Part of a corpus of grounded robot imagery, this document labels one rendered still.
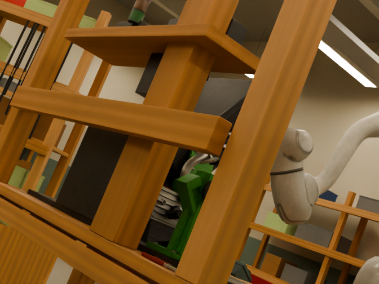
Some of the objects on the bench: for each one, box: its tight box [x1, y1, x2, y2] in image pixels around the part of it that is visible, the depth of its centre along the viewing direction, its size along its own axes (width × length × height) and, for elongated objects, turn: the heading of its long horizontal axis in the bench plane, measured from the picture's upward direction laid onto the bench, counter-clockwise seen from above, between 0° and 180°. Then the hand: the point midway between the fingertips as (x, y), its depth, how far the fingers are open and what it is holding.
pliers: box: [141, 252, 177, 272], centre depth 158 cm, size 16×5×1 cm, turn 107°
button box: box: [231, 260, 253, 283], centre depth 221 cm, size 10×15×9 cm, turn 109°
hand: (207, 155), depth 206 cm, fingers closed on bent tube, 3 cm apart
